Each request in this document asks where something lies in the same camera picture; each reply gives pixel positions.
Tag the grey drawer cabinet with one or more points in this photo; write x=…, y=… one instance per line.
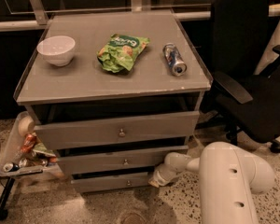
x=129, y=96

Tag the red soda can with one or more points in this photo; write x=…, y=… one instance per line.
x=28, y=143

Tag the black stand leg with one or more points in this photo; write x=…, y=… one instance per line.
x=4, y=197

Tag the green chip bag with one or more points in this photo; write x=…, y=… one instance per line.
x=121, y=52

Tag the metal railing bar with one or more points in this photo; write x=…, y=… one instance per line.
x=41, y=20

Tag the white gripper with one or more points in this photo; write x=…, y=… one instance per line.
x=163, y=172

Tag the clear side bin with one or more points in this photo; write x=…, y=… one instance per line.
x=39, y=160

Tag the blue soda can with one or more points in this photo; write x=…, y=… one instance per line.
x=174, y=60

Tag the grey bottom drawer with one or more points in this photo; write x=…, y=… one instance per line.
x=122, y=179

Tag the white bowl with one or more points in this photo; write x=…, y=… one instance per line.
x=57, y=50

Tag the grey top drawer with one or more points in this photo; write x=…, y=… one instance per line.
x=117, y=130

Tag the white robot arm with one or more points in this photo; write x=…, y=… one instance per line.
x=228, y=178

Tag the blue can in bin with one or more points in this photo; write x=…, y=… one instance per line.
x=10, y=167

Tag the grey drawer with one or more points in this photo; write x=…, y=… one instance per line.
x=122, y=179
x=116, y=160
x=117, y=130

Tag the grey middle drawer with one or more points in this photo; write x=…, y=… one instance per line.
x=116, y=160

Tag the black office chair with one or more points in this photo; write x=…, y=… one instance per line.
x=246, y=101

